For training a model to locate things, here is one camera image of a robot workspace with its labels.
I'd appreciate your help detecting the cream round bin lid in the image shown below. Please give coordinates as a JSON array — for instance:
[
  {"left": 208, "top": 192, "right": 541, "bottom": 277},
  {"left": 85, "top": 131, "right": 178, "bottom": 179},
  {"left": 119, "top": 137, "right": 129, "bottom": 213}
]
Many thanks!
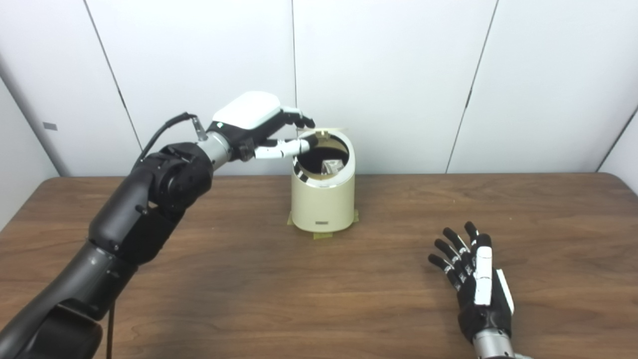
[{"left": 298, "top": 126, "right": 348, "bottom": 140}]

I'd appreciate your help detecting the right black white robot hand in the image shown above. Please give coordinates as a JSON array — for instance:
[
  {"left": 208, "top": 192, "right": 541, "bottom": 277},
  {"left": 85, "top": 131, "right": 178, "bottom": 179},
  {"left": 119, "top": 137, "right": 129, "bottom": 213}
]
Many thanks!
[{"left": 428, "top": 221, "right": 515, "bottom": 345}]

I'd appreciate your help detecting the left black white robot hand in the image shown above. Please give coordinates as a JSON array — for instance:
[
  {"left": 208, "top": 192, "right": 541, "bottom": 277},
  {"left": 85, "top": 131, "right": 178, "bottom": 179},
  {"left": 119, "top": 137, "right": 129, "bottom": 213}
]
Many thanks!
[{"left": 206, "top": 91, "right": 319, "bottom": 163}]

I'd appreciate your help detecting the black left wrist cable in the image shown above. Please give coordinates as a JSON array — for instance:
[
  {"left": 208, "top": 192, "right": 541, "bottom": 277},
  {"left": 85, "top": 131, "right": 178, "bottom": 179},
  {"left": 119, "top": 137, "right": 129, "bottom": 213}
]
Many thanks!
[{"left": 106, "top": 112, "right": 208, "bottom": 359}]

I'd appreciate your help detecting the cream-colored bin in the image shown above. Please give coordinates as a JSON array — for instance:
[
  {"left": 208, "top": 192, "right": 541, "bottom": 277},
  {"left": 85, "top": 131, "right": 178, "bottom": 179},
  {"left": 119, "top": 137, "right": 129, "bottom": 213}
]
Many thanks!
[{"left": 291, "top": 126, "right": 356, "bottom": 233}]

